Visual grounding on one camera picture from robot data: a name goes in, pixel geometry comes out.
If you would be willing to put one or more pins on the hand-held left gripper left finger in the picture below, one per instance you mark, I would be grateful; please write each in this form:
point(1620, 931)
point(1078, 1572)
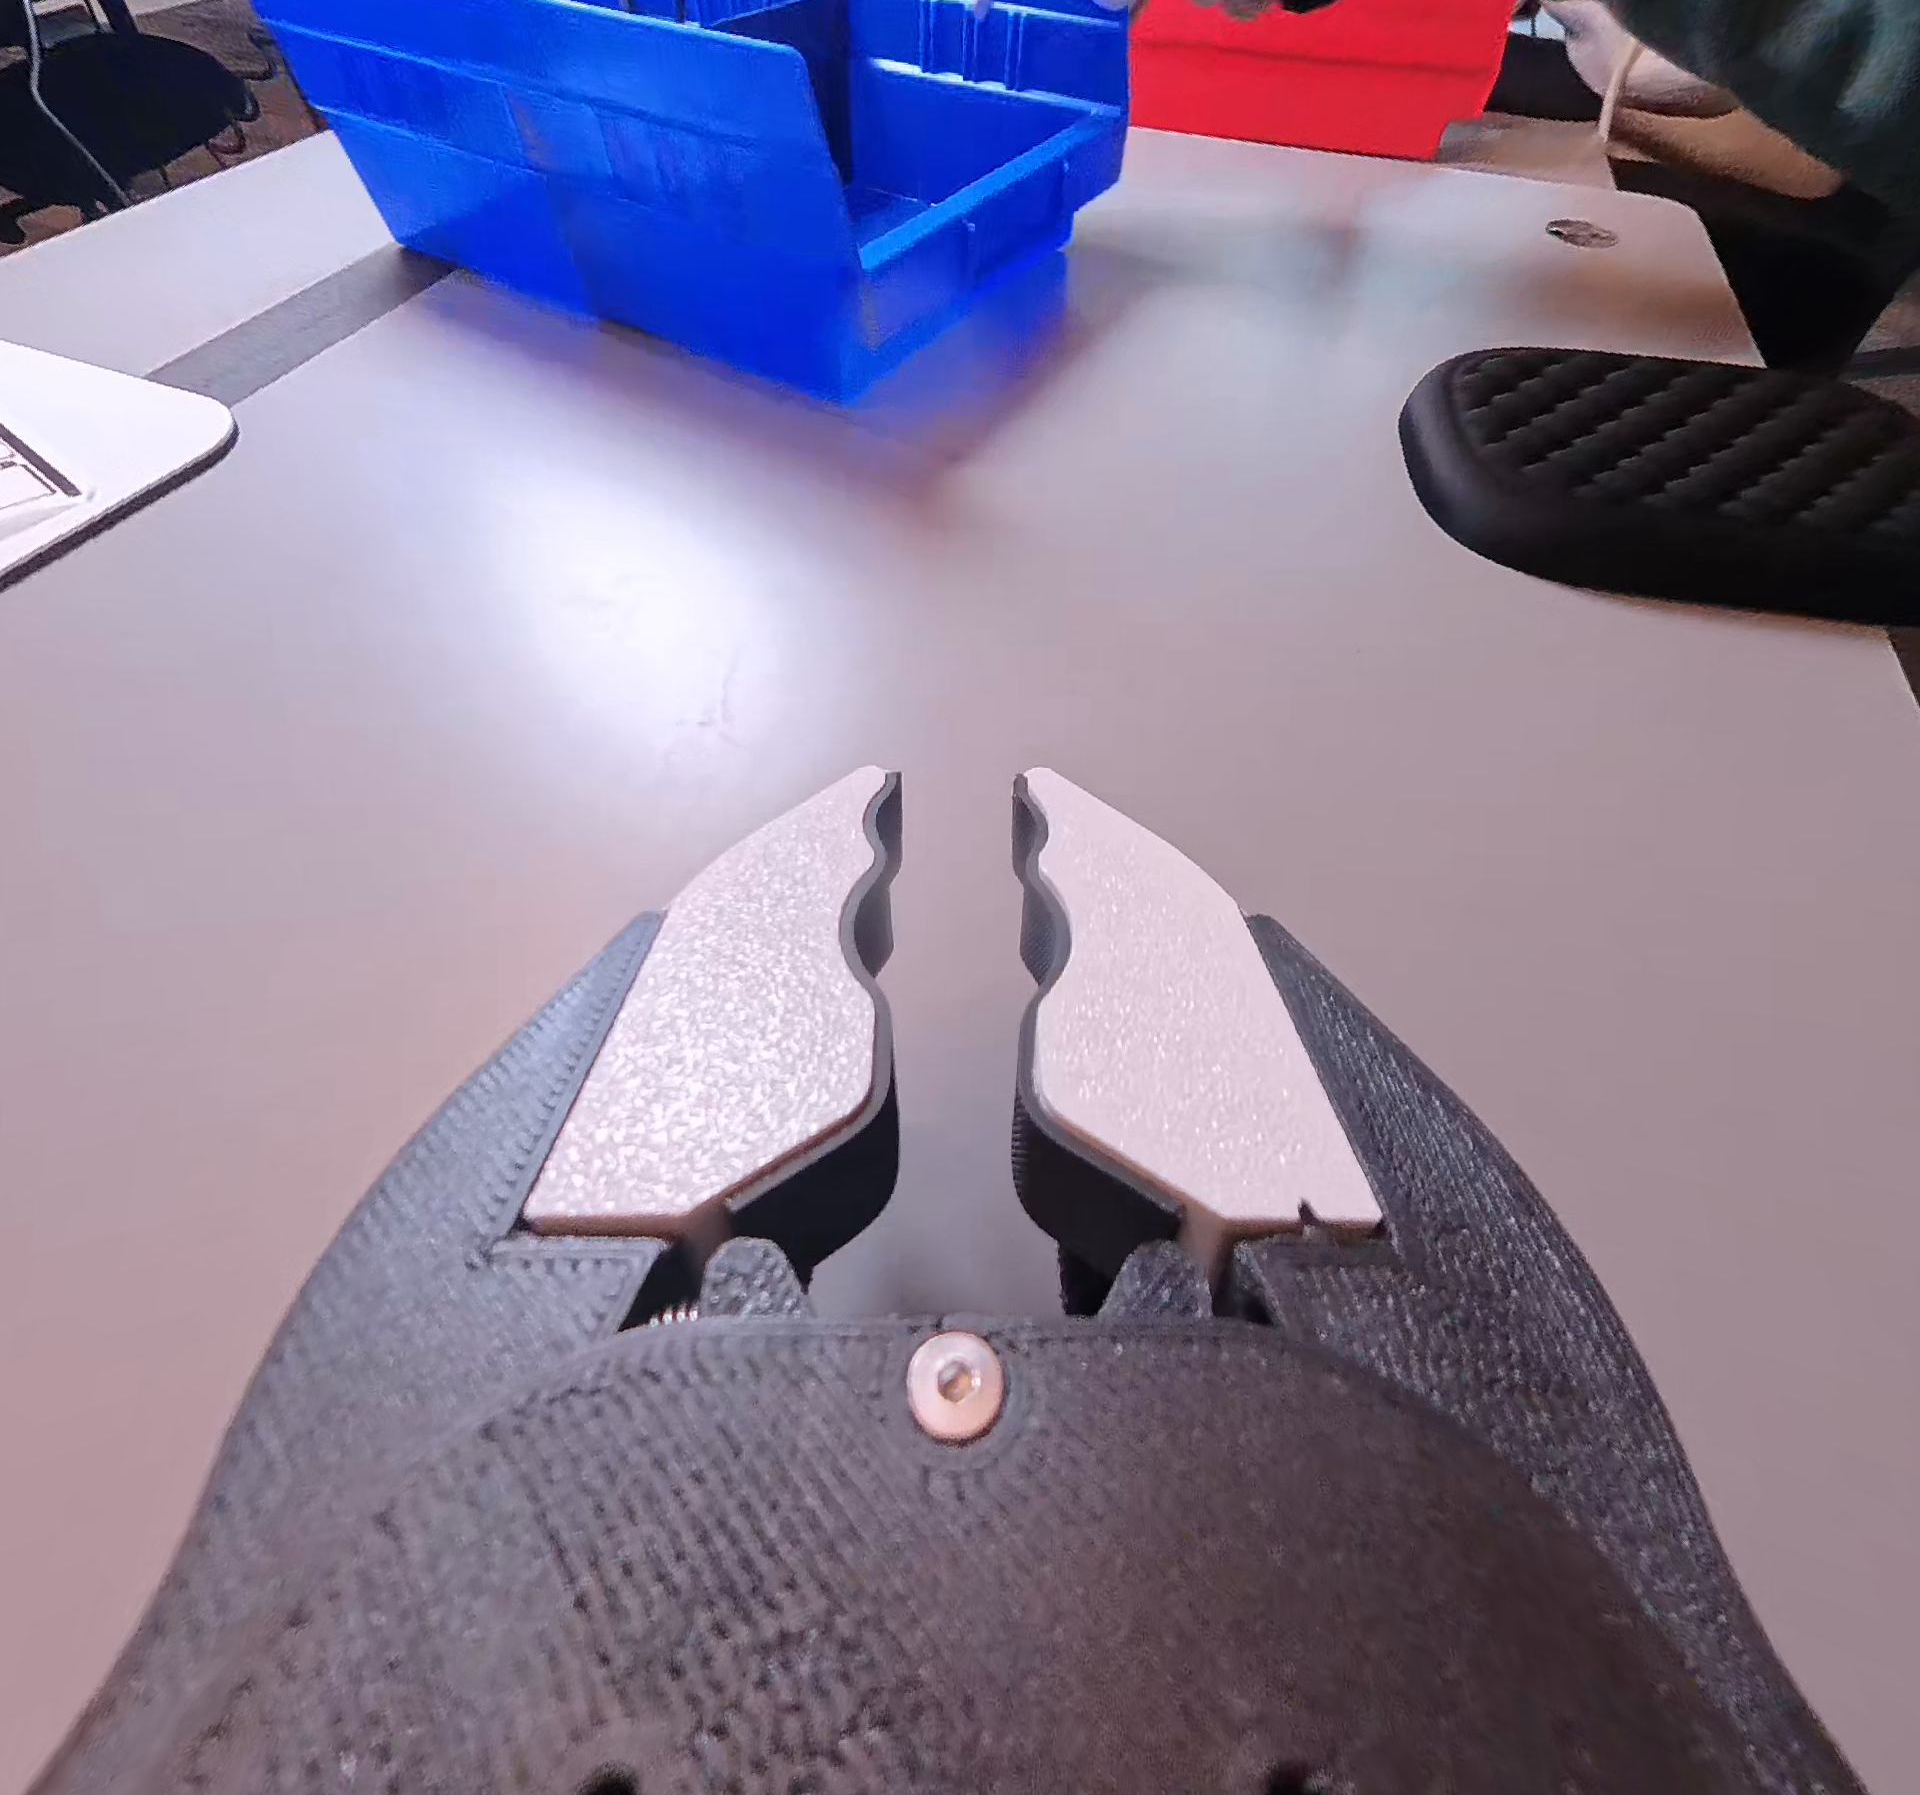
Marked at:
point(719, 1045)

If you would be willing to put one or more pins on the round table grommet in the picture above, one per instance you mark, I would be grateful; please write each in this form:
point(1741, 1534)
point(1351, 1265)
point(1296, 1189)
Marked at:
point(1582, 233)

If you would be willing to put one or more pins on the black office chair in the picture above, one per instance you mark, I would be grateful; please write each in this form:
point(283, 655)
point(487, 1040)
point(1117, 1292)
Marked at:
point(135, 101)

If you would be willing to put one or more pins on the white sign stand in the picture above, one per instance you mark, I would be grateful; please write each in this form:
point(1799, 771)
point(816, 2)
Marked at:
point(121, 444)

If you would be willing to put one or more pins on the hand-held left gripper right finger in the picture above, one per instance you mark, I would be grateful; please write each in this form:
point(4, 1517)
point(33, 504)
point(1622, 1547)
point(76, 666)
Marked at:
point(1185, 1059)

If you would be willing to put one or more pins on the blue plastic bin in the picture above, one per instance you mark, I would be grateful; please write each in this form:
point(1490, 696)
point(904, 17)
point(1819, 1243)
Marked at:
point(523, 145)

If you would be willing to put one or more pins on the black forearm pad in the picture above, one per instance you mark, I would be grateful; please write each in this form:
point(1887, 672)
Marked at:
point(1651, 473)

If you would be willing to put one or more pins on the red storage bin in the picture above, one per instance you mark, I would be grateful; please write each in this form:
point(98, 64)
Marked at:
point(1319, 85)

